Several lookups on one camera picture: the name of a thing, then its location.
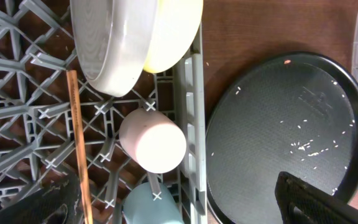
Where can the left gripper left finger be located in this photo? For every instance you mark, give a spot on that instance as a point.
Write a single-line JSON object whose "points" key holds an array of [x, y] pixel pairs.
{"points": [[58, 203]]}

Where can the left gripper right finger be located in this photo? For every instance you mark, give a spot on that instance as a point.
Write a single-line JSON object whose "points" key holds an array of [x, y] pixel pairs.
{"points": [[300, 202]]}

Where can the wooden chopstick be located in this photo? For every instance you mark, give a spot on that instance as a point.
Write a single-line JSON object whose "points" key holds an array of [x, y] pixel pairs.
{"points": [[76, 117]]}

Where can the blue plastic cup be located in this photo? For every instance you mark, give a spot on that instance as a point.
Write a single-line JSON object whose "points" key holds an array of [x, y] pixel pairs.
{"points": [[141, 208]]}

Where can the pink plastic cup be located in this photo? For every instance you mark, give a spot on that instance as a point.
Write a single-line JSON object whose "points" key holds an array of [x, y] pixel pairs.
{"points": [[152, 140]]}

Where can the grey round plate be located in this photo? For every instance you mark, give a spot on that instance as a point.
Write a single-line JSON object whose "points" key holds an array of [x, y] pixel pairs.
{"points": [[112, 39]]}

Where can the yellow bowl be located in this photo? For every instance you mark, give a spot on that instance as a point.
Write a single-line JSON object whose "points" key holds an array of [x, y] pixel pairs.
{"points": [[176, 25]]}

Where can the grey dishwasher rack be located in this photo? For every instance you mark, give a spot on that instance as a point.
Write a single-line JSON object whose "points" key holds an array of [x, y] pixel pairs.
{"points": [[36, 134]]}

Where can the round black tray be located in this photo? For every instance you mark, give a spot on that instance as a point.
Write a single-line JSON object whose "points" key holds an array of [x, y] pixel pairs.
{"points": [[297, 113]]}

